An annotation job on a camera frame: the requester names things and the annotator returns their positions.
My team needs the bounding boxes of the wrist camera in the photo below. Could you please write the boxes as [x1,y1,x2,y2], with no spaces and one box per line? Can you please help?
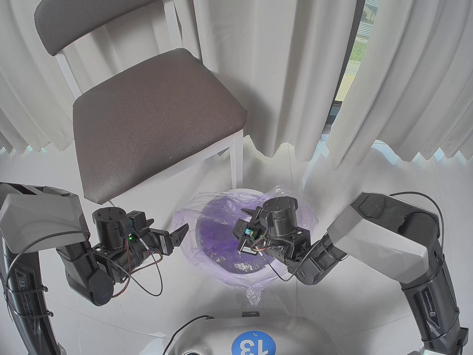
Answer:
[126,210,155,236]
[240,206,269,229]

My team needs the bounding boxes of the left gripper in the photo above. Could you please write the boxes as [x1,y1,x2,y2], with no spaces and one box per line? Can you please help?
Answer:
[124,224,190,271]

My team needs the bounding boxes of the white curtain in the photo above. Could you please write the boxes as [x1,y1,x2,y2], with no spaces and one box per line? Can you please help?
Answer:
[0,0,362,163]
[324,0,473,172]

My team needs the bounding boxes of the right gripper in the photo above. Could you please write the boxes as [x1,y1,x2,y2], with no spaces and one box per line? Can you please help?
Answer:
[233,218,261,255]

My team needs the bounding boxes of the white trash bin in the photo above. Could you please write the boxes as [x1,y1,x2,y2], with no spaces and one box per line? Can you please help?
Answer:
[199,187,296,277]

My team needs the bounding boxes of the grey padded white chair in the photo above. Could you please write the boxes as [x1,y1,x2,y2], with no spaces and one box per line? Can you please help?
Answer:
[34,0,247,204]

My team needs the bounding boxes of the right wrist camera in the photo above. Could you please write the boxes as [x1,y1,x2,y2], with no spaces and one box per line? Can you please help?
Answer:
[240,206,269,229]

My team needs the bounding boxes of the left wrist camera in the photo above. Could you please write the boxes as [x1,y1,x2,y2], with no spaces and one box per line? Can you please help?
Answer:
[126,210,155,236]

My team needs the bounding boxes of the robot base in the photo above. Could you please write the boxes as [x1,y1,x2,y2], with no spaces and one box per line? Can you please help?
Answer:
[146,311,357,355]

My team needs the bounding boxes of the black cable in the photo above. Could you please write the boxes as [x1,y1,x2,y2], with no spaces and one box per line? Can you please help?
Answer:
[163,315,216,355]
[0,231,91,291]
[129,250,165,297]
[390,192,445,262]

